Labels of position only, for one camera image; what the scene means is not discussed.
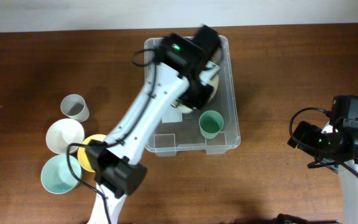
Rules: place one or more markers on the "white small bowl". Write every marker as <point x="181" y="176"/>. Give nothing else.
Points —
<point x="62" y="133"/>

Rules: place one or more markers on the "light blue small bowl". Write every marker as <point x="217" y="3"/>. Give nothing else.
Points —
<point x="56" y="177"/>

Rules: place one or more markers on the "mint green cup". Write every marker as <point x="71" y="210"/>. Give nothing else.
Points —
<point x="211" y="123"/>

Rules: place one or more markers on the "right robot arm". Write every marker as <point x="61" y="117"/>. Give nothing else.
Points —
<point x="343" y="118"/>

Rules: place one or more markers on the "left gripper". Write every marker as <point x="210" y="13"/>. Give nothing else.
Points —
<point x="199" y="104"/>

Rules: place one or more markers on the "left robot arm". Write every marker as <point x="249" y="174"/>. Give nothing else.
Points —
<point x="183" y="75"/>

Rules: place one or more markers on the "cream cup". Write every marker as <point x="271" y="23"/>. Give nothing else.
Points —
<point x="75" y="107"/>

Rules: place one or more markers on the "yellow small bowl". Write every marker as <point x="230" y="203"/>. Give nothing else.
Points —
<point x="81" y="154"/>

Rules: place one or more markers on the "clear plastic storage bin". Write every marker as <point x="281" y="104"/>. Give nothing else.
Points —
<point x="169" y="138"/>

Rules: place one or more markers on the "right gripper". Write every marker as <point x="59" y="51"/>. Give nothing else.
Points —
<point x="312" y="131"/>

